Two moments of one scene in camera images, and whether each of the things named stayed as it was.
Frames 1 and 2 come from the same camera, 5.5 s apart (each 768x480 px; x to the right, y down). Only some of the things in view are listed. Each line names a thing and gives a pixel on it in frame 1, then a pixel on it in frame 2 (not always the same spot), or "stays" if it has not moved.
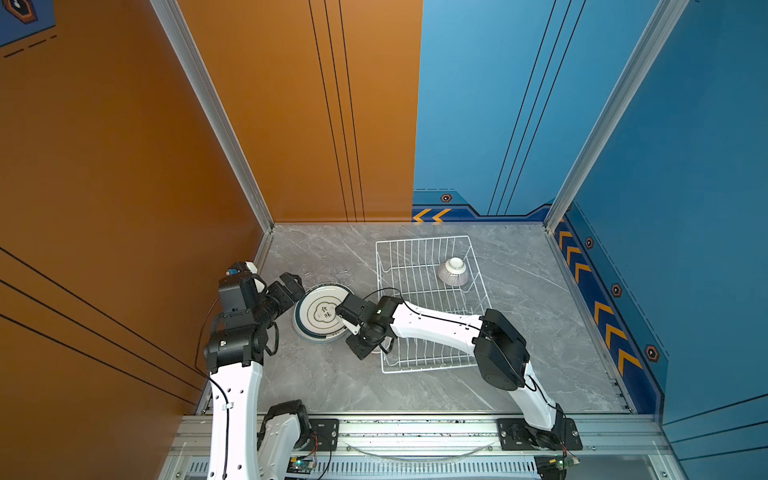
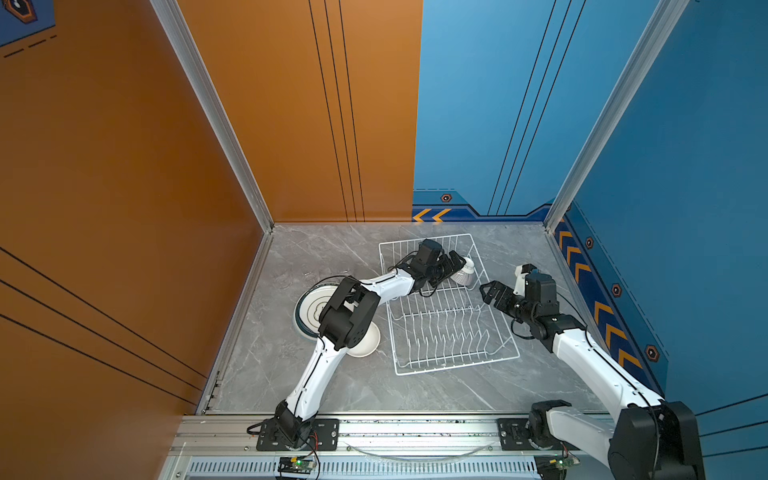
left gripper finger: (282, 295) to (445, 273)
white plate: (315, 316) stays
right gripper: (359, 351) to (506, 293)
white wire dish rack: (407, 270) stays
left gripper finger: (293, 284) to (457, 260)
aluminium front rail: (455, 446) stays
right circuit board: (554, 467) stays
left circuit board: (302, 464) stays
